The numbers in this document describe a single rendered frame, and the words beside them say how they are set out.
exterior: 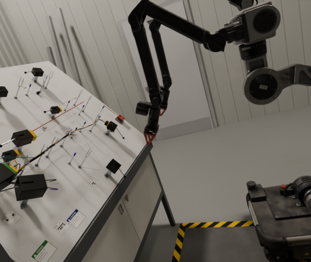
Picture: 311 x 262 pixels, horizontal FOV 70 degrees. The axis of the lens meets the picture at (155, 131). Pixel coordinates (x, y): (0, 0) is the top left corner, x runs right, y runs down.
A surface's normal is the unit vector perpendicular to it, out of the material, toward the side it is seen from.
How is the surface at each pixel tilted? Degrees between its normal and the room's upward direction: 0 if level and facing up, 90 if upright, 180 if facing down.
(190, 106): 90
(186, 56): 90
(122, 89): 90
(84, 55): 90
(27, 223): 54
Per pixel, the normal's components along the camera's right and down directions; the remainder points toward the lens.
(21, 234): 0.55, -0.69
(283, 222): -0.30, -0.90
